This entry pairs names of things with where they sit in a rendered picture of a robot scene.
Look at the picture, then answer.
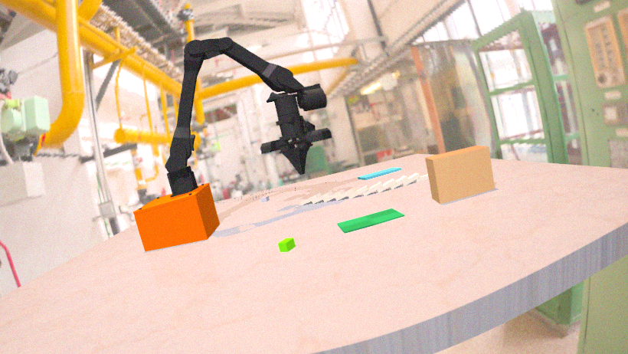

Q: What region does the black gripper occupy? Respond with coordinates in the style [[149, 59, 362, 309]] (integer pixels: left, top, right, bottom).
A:
[[260, 113, 332, 175]]

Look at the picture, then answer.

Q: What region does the green domino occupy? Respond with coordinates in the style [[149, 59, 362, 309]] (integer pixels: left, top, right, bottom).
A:
[[337, 208, 405, 233]]

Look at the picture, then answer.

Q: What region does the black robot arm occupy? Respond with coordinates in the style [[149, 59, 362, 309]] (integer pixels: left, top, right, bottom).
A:
[[165, 37, 327, 198]]

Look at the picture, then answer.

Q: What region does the small green block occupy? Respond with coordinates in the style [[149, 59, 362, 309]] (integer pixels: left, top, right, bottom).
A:
[[278, 238, 296, 252]]

